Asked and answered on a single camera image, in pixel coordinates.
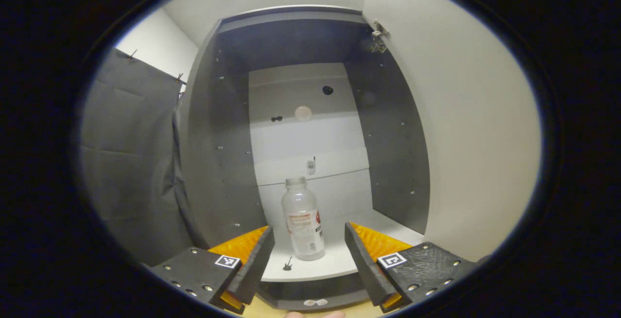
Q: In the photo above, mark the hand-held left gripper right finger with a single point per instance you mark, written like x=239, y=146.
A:
x=366, y=264

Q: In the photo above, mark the clear plastic bottle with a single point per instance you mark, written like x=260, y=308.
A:
x=303, y=221

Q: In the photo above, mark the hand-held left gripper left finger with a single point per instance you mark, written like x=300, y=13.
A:
x=254, y=264

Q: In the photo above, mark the beige cabinet door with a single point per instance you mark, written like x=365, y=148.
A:
x=461, y=138

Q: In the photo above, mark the dark grey cabinet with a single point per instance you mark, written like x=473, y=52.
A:
x=218, y=162

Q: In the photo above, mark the metal cabinet door hinge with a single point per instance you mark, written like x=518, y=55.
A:
x=379, y=34

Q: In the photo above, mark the black backdrop cloth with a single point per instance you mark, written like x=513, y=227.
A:
x=131, y=162

